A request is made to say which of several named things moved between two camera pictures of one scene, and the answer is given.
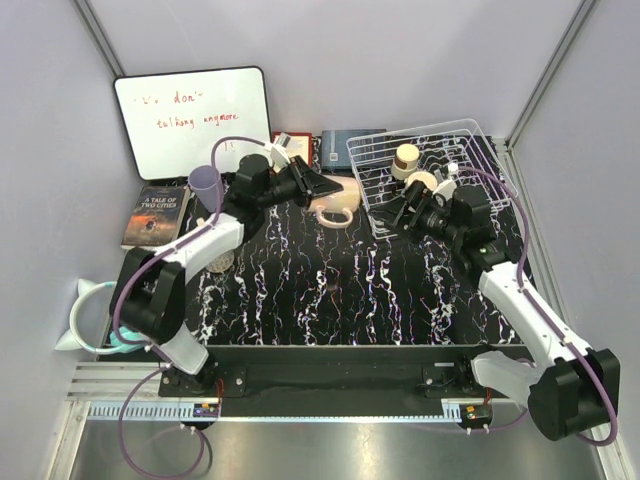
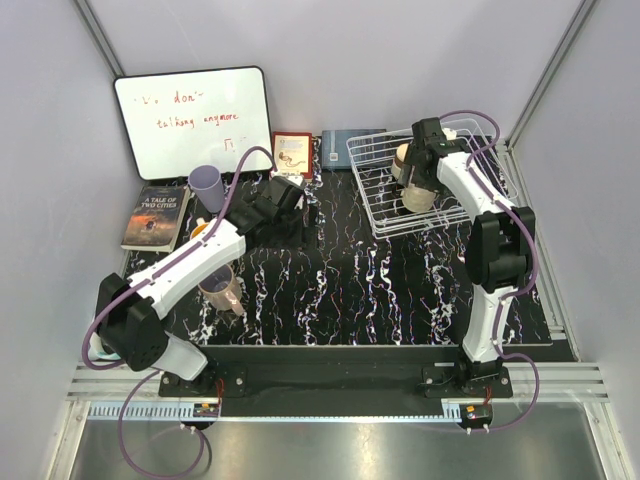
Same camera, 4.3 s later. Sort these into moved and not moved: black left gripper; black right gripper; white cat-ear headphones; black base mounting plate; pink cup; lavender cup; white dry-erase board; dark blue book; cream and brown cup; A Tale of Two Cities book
Moved: white cat-ear headphones; black right gripper; black left gripper; pink cup
Not moved: A Tale of Two Cities book; lavender cup; dark blue book; black base mounting plate; cream and brown cup; white dry-erase board
